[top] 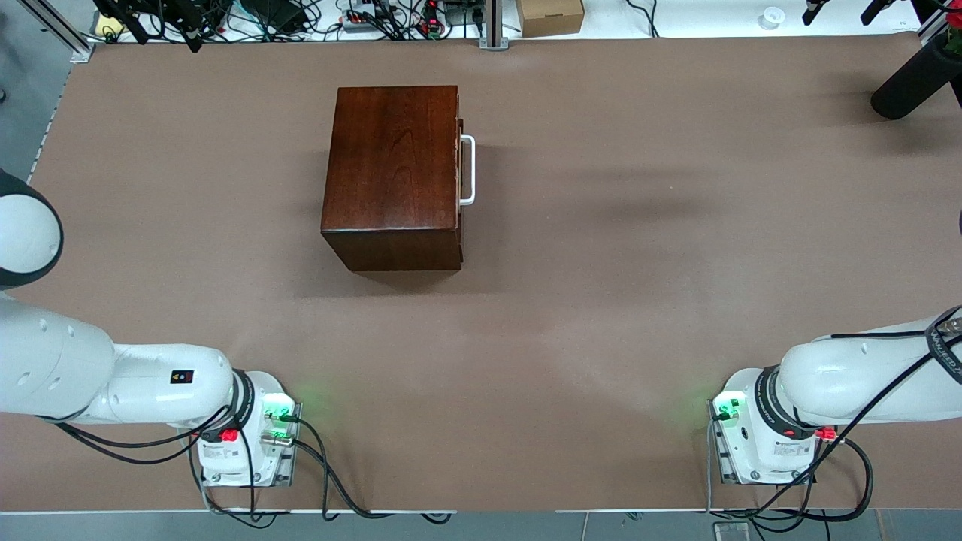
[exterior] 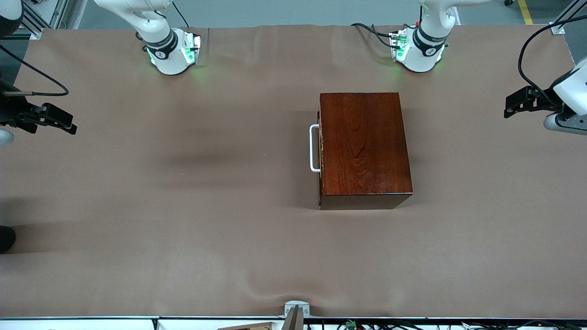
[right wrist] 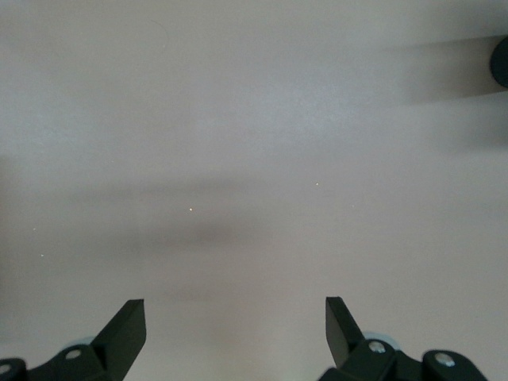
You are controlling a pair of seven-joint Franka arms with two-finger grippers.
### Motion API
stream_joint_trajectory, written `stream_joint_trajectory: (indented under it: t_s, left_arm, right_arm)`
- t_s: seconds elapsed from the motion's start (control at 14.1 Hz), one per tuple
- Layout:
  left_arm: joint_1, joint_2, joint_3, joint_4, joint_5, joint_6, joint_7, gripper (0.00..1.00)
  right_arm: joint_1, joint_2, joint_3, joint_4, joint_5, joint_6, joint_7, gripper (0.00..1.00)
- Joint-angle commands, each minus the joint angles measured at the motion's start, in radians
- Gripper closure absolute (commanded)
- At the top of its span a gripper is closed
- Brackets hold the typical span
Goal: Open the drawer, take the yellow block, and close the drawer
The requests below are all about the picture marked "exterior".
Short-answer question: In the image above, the light wood drawer white handle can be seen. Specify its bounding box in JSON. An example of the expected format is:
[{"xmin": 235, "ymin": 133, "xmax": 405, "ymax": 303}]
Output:
[{"xmin": 310, "ymin": 109, "xmax": 325, "ymax": 207}]

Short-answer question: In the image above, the dark wooden drawer cabinet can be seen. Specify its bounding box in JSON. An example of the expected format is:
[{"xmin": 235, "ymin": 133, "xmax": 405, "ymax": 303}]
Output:
[{"xmin": 318, "ymin": 92, "xmax": 414, "ymax": 210}]

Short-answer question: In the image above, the black round object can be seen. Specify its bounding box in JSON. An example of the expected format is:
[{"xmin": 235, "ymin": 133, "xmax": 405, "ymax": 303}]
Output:
[{"xmin": 0, "ymin": 225, "xmax": 17, "ymax": 253}]

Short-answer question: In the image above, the brown table cloth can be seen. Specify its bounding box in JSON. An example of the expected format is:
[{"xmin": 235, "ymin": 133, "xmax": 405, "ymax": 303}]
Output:
[{"xmin": 0, "ymin": 24, "xmax": 587, "ymax": 320}]

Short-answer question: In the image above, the light wood board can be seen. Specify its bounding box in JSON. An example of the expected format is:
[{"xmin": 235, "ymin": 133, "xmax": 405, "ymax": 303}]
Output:
[{"xmin": 218, "ymin": 322, "xmax": 276, "ymax": 330}]

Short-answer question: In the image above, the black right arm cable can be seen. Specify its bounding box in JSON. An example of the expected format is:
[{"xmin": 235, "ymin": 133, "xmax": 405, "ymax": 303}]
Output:
[{"xmin": 0, "ymin": 44, "xmax": 70, "ymax": 97}]

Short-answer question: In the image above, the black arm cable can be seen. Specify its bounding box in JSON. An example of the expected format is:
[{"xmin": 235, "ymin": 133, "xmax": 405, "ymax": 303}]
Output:
[
  {"xmin": 518, "ymin": 15, "xmax": 587, "ymax": 110},
  {"xmin": 0, "ymin": 44, "xmax": 70, "ymax": 97}
]

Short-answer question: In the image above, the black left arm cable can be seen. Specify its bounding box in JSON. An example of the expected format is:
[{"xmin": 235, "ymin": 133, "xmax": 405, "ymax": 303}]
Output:
[{"xmin": 518, "ymin": 15, "xmax": 587, "ymax": 110}]

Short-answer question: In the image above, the aluminium frame profile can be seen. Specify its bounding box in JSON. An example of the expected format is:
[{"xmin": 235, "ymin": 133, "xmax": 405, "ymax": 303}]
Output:
[
  {"xmin": 550, "ymin": 0, "xmax": 587, "ymax": 35},
  {"xmin": 21, "ymin": 0, "xmax": 88, "ymax": 39}
]

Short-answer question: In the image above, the black base power cable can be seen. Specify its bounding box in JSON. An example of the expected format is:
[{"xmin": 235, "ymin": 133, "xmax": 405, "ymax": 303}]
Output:
[
  {"xmin": 351, "ymin": 23, "xmax": 406, "ymax": 49},
  {"xmin": 172, "ymin": 0, "xmax": 190, "ymax": 28}
]

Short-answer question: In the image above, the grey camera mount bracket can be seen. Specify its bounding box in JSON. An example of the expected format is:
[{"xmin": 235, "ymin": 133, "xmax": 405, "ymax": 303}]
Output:
[{"xmin": 282, "ymin": 300, "xmax": 310, "ymax": 330}]

